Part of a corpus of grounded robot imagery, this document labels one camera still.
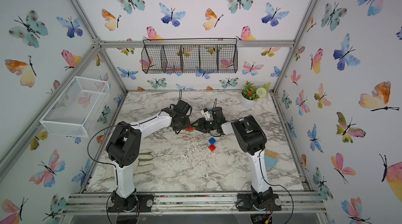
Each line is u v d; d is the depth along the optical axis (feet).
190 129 3.15
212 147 2.98
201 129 2.99
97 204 2.48
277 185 2.18
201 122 2.99
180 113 2.47
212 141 3.06
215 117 2.79
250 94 3.25
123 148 1.67
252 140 1.88
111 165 1.76
